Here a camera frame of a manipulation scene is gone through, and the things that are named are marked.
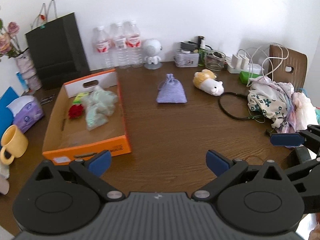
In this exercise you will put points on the clear water bottle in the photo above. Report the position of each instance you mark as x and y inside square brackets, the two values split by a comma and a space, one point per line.
[135, 43]
[120, 45]
[102, 47]

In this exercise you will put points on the wooden chair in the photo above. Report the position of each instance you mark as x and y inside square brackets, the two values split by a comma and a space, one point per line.
[297, 60]

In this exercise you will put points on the pink cylinder cup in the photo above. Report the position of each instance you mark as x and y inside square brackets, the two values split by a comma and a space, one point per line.
[3, 187]

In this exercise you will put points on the black card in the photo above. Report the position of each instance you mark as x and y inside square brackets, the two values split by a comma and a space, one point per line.
[48, 99]

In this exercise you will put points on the purple tissue pack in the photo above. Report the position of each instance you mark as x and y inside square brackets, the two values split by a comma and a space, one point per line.
[27, 115]

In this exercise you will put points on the clear glass jar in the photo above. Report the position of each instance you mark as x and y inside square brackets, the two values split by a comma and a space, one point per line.
[215, 61]

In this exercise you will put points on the white robot figurine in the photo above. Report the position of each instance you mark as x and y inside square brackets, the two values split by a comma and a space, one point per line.
[152, 48]

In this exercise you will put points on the wooden desktop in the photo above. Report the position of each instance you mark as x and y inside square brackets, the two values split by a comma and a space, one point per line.
[175, 130]

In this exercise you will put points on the green tissue packet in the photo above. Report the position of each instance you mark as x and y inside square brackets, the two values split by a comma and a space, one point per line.
[80, 98]

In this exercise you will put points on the black device on tin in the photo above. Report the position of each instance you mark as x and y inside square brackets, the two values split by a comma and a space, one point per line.
[188, 46]

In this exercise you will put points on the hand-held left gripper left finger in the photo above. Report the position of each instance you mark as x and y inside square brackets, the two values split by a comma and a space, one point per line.
[100, 163]

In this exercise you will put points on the yellow mug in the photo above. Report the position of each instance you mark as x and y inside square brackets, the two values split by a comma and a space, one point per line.
[16, 140]

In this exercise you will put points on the printed tin box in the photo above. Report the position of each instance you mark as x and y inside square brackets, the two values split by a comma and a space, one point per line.
[186, 59]

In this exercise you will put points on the white charger plug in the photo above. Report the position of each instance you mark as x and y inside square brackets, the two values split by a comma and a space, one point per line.
[245, 62]
[236, 60]

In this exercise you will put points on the speckled ceramic vase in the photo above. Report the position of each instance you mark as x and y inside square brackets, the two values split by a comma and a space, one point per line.
[27, 67]

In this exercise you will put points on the red rose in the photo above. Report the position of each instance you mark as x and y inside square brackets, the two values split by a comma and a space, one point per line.
[100, 110]

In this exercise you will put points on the blue box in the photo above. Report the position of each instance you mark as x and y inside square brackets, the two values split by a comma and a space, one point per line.
[6, 107]

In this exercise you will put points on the floral cloth pile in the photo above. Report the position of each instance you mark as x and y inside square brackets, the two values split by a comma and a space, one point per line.
[265, 102]

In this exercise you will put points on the white and yellow plush toy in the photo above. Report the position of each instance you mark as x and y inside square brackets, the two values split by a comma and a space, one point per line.
[208, 83]

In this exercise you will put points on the white power strip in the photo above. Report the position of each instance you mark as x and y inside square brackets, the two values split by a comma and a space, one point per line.
[232, 70]

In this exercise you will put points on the white tissue pack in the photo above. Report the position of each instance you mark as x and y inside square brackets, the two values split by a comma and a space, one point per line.
[3, 171]

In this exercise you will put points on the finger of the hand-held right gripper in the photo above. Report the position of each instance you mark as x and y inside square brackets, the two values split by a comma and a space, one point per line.
[286, 139]
[300, 156]

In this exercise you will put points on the green glass bottle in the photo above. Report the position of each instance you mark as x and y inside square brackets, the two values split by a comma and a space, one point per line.
[202, 55]

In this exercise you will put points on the orange cardboard box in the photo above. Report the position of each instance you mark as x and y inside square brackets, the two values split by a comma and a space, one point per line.
[117, 148]

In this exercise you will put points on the black paper bag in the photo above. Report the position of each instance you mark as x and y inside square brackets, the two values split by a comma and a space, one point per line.
[57, 50]

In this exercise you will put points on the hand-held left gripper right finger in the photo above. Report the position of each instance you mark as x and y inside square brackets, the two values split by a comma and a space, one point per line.
[218, 163]

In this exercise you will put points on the black headband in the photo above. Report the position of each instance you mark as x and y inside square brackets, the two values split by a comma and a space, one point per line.
[220, 102]

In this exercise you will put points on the light blue carton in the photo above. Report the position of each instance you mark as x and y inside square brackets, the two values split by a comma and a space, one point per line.
[22, 81]

